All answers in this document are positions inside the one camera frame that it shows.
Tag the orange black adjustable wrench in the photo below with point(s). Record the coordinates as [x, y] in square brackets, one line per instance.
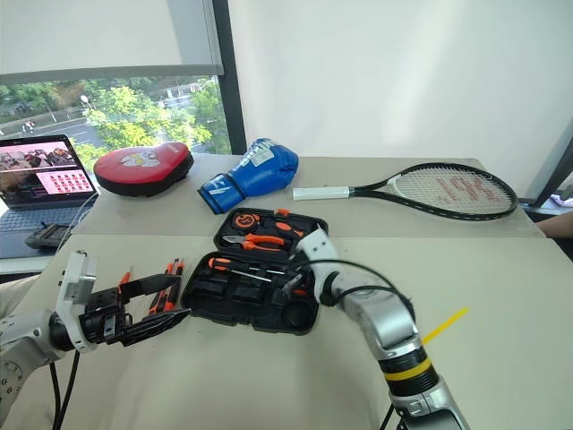
[286, 227]

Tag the large white roller blind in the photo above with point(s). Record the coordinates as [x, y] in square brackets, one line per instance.
[403, 76]

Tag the red black punching pad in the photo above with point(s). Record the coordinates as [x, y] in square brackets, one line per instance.
[143, 168]

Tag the orange black tape measure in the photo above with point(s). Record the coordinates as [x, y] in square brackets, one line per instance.
[244, 220]

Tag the orange black utility knife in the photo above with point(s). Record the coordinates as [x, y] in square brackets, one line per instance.
[166, 299]

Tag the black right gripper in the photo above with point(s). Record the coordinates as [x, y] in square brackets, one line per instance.
[296, 282]

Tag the black white tennis racket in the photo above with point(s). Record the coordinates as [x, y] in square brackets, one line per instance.
[452, 190]

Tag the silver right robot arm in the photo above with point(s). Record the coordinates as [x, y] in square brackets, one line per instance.
[389, 322]

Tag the open laptop computer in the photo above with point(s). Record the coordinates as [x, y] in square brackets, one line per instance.
[40, 183]

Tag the black tape roll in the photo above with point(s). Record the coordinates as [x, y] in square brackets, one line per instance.
[297, 315]

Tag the yellow tape strip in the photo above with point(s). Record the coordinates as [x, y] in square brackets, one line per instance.
[445, 325]

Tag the black handheld controller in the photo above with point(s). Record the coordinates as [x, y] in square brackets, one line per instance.
[48, 236]

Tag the orange black long screwdriver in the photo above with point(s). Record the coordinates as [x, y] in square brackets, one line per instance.
[228, 265]

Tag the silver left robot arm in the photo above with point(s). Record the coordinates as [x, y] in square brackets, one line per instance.
[22, 336]

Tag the black plastic tool case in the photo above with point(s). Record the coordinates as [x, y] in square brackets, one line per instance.
[215, 293]

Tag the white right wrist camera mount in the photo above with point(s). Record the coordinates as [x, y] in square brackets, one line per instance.
[320, 253]

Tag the small orange precision screwdriver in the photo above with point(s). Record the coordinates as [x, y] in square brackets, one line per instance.
[126, 275]

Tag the blue boxing glove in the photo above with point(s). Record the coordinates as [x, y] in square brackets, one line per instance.
[255, 172]

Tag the dark window frame post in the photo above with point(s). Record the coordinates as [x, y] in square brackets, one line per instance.
[228, 76]

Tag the person's bare forearm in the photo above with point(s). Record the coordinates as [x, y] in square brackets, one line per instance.
[557, 226]

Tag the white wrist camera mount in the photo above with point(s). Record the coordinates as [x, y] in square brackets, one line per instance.
[77, 280]
[320, 253]

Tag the dark slanted frame bar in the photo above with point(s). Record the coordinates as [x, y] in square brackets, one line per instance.
[553, 172]

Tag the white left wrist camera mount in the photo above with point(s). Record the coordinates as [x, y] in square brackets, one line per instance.
[77, 280]

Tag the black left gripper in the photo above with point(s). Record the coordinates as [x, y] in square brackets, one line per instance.
[105, 313]

